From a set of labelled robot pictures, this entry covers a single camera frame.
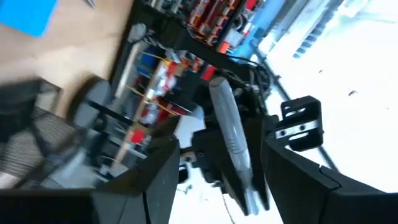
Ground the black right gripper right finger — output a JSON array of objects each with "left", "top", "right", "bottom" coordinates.
[{"left": 262, "top": 138, "right": 398, "bottom": 224}]

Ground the shelving with orange bins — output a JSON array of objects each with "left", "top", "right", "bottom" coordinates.
[{"left": 118, "top": 0, "right": 287, "bottom": 162}]

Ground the blue sticky notes pad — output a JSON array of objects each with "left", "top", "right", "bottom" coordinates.
[{"left": 0, "top": 0, "right": 60, "bottom": 38}]

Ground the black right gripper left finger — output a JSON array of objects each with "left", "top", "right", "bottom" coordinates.
[{"left": 0, "top": 136, "right": 182, "bottom": 224}]

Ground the blue Sharpie marker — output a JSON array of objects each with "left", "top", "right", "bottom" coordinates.
[{"left": 207, "top": 76, "right": 262, "bottom": 217}]

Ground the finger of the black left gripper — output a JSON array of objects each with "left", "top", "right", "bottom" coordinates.
[
  {"left": 242, "top": 115, "right": 272, "bottom": 212},
  {"left": 191, "top": 126, "right": 250, "bottom": 217}
]

